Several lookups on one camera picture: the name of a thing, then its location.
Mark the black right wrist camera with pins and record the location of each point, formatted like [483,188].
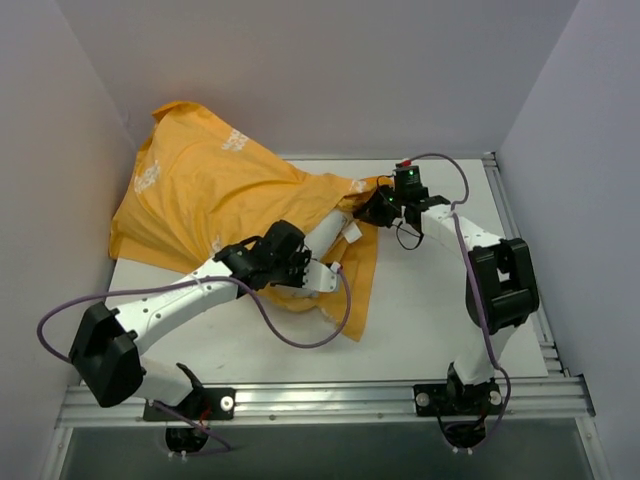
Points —
[408,185]

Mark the aluminium front rail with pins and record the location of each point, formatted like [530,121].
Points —
[334,403]

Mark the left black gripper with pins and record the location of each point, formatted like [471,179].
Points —
[302,267]

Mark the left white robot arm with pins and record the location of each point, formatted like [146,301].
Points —
[110,344]

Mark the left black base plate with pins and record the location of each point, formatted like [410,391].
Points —
[207,403]

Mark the white pillow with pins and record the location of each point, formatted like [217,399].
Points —
[334,226]

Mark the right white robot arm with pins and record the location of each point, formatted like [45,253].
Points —
[501,290]

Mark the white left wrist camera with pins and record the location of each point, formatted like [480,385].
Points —
[319,277]

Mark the yellow cartoon pillowcase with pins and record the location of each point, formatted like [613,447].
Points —
[198,185]

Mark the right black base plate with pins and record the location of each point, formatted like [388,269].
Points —
[450,399]

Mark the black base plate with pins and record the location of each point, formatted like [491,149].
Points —
[450,399]
[207,403]

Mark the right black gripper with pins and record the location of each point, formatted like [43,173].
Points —
[370,210]

